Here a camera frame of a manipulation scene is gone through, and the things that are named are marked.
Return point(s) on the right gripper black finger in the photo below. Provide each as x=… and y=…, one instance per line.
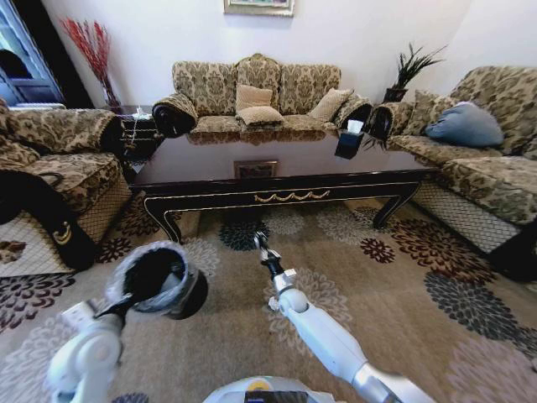
x=259, y=242
x=271, y=254

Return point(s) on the black trash bin with clear liner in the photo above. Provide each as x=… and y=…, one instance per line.
x=168, y=289

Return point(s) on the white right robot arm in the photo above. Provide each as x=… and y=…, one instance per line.
x=323, y=331

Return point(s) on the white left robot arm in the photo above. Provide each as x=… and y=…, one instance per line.
x=90, y=357

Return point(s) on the dark glossy coffee table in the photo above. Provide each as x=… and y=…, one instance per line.
x=277, y=176

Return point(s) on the white robot front shell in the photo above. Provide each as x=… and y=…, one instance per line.
x=260, y=390

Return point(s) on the beige flat cushion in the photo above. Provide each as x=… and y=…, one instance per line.
x=259, y=115

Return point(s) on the floral patterned rug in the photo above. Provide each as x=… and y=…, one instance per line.
x=398, y=302

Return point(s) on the black tissue box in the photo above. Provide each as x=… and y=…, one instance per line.
x=349, y=140

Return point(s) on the beige square cushion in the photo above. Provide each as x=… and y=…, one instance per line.
x=253, y=97

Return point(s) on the beige tilted cushion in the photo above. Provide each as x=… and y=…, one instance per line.
x=328, y=105

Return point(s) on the dark side table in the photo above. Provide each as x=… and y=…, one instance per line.
x=140, y=138

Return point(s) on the floral three-seat sofa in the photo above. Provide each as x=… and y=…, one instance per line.
x=268, y=80

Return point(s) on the floral patterned cushion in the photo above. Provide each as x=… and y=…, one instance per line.
x=428, y=111

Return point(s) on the floral sofa with blue cushion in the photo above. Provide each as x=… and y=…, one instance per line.
x=482, y=180

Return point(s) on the green plant in dark pot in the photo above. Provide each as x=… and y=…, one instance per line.
x=409, y=71

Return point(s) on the blue cushion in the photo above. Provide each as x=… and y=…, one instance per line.
x=465, y=126

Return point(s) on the red branches in vase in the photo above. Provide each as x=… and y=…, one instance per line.
x=94, y=54

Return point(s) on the blue framed window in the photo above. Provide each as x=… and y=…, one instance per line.
x=21, y=63

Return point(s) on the gold framed wall picture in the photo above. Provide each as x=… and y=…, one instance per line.
x=258, y=6

